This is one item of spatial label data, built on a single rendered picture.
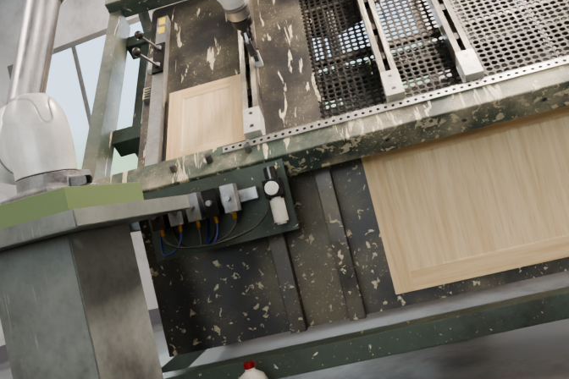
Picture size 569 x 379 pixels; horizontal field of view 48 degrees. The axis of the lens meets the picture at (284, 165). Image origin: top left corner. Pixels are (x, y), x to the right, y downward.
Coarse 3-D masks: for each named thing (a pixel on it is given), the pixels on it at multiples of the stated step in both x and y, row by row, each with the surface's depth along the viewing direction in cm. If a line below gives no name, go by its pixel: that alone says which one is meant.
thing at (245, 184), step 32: (160, 192) 216; (192, 192) 214; (224, 192) 202; (256, 192) 206; (288, 192) 209; (160, 224) 205; (192, 224) 214; (224, 224) 212; (256, 224) 211; (288, 224) 209; (160, 256) 215
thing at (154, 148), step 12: (168, 24) 288; (156, 36) 280; (168, 36) 282; (168, 48) 278; (156, 84) 257; (156, 96) 251; (156, 108) 246; (156, 120) 241; (156, 132) 236; (156, 144) 232; (156, 156) 228
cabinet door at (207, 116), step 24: (192, 96) 248; (216, 96) 245; (240, 96) 240; (168, 120) 242; (192, 120) 239; (216, 120) 235; (240, 120) 231; (168, 144) 233; (192, 144) 230; (216, 144) 226
